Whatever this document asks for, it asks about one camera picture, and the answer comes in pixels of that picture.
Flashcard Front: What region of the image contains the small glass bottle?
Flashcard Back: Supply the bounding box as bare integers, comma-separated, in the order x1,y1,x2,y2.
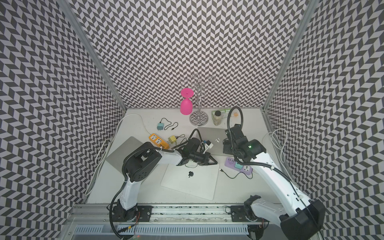
213,110,222,126

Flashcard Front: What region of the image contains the orange power strip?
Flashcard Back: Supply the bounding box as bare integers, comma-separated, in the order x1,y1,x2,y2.
149,134,170,150

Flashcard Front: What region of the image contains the white cable right side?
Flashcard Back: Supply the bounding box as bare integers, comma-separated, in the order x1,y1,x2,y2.
261,128,289,169

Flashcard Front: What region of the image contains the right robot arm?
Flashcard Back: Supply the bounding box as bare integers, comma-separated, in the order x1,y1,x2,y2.
226,124,326,240

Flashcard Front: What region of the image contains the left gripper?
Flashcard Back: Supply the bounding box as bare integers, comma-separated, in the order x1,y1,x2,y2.
190,152,219,167

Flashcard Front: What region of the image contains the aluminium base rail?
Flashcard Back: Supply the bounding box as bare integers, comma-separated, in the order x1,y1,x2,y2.
64,203,319,226

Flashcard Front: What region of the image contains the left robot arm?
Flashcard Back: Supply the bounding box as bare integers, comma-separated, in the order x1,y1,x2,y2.
109,138,218,223

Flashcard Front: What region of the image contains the green adapter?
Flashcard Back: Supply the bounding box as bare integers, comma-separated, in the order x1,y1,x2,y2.
235,163,243,170

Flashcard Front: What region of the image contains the chrome glass holder stand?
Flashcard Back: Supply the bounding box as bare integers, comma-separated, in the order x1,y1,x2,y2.
178,74,217,127

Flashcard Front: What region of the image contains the left silver laptop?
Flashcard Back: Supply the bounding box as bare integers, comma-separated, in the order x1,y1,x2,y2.
106,137,143,174

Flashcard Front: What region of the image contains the green packet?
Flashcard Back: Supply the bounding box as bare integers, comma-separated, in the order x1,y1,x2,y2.
211,109,231,119

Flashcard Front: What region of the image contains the teal charger adapter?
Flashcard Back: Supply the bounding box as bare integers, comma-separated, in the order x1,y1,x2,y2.
157,123,164,131

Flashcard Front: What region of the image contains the centre white laptop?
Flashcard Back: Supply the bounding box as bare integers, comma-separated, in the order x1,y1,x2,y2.
161,165,220,201

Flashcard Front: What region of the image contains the rear grey laptop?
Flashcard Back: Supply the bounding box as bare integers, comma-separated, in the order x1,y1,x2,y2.
198,127,231,156

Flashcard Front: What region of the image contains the yellow charger adapter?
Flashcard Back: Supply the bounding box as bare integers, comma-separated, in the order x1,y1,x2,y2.
169,136,177,144

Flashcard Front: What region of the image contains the pink wine glass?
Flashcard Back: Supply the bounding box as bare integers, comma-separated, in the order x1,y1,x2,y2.
180,88,194,115

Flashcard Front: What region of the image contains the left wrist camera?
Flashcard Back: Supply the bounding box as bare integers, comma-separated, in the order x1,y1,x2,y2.
203,140,214,153

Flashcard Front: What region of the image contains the black cable to white laptop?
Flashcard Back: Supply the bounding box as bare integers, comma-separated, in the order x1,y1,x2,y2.
219,167,253,180

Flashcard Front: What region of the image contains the purple power strip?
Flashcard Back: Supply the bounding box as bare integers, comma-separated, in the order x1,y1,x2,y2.
225,157,253,176

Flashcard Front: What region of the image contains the black yellow charger cable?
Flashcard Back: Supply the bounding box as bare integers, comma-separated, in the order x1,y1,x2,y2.
172,134,193,149

